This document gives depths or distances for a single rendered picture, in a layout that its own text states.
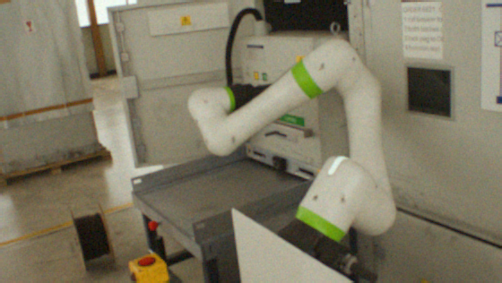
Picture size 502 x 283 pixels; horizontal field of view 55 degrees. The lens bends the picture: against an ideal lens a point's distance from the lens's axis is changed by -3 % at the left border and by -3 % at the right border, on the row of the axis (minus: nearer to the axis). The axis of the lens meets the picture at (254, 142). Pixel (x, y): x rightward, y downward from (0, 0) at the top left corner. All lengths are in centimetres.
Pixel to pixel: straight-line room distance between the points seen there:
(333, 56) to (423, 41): 28
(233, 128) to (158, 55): 87
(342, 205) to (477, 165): 49
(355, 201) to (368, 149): 26
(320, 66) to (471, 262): 75
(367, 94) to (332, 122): 34
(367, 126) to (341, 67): 18
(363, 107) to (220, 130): 43
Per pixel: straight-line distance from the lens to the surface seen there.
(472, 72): 146
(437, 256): 174
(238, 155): 222
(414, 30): 156
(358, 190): 119
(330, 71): 142
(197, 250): 158
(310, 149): 185
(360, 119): 146
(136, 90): 230
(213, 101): 158
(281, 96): 146
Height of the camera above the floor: 156
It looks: 17 degrees down
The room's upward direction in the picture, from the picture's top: 6 degrees counter-clockwise
